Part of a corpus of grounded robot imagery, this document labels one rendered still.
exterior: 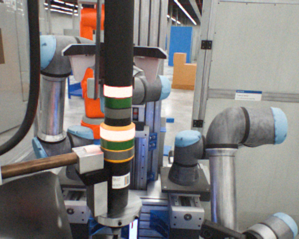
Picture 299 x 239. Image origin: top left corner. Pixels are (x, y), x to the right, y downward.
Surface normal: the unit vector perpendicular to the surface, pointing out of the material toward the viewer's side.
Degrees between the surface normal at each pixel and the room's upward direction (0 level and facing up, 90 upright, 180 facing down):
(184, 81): 90
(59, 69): 105
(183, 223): 90
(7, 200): 45
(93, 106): 90
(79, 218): 90
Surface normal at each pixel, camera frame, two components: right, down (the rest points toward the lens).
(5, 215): 0.52, -0.47
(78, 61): 0.90, 0.22
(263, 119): 0.07, -0.30
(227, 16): -0.04, 0.29
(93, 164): 0.53, 0.27
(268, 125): 0.07, 0.00
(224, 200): -0.17, -0.17
